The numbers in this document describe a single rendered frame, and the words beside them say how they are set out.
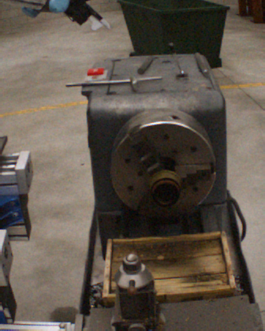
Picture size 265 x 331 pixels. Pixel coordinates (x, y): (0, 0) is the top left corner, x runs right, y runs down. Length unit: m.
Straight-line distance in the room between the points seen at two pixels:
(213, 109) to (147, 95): 0.21
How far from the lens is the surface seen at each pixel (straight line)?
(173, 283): 1.51
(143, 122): 1.63
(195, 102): 1.77
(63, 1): 1.79
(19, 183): 1.72
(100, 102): 1.78
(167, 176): 1.55
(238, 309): 1.28
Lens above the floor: 1.82
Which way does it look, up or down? 24 degrees down
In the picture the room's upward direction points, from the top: 4 degrees counter-clockwise
